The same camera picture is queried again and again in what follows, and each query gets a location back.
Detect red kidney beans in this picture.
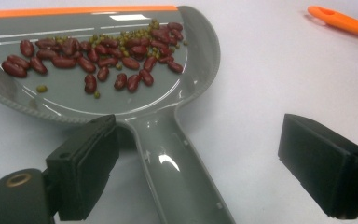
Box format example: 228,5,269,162
1,21,185,95

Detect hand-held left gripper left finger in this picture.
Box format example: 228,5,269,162
45,114,121,222

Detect small green beans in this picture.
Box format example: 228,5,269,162
35,18,189,100

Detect orange handled grey brush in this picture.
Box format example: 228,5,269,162
307,5,358,49

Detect white table board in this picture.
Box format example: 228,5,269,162
0,0,358,224

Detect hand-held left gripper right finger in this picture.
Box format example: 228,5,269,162
277,113,358,220

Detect grey dustpan with orange lip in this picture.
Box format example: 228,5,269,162
0,5,238,224

